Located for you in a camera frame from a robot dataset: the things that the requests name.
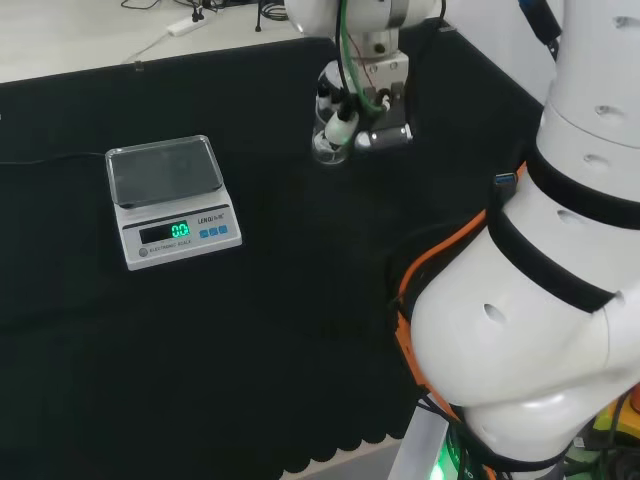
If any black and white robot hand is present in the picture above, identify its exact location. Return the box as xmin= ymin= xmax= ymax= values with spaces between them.
xmin=313 ymin=51 xmax=416 ymax=154

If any small clear glass beaker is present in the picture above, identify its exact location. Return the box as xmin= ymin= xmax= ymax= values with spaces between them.
xmin=310 ymin=60 xmax=354 ymax=167

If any black plug with blue tip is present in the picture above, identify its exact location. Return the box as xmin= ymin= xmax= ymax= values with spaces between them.
xmin=493 ymin=171 xmax=520 ymax=205

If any white power strip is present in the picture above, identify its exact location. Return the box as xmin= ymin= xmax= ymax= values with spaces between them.
xmin=166 ymin=15 xmax=208 ymax=37

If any white electronic balance steel pan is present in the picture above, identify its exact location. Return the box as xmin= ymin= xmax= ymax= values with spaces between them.
xmin=104 ymin=134 xmax=244 ymax=272

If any black bench cloth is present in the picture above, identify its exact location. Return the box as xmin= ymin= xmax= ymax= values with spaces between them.
xmin=0 ymin=17 xmax=547 ymax=480

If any yellow stop button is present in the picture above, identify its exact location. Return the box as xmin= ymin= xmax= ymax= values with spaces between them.
xmin=593 ymin=378 xmax=640 ymax=451

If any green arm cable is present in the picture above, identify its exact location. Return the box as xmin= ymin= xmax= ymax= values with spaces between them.
xmin=333 ymin=0 xmax=386 ymax=117

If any black looped cable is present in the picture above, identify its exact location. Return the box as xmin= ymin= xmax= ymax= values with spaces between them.
xmin=254 ymin=0 xmax=292 ymax=34

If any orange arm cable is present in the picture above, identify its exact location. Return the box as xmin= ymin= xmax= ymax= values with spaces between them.
xmin=392 ymin=160 xmax=530 ymax=426

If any white power strip cable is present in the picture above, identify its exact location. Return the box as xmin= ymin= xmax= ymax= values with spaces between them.
xmin=118 ymin=30 xmax=174 ymax=65

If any black balance power cable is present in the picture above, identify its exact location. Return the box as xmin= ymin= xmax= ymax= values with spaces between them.
xmin=0 ymin=150 xmax=109 ymax=172

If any grey metal base plate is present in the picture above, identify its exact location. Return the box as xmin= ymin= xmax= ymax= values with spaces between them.
xmin=386 ymin=408 xmax=452 ymax=480

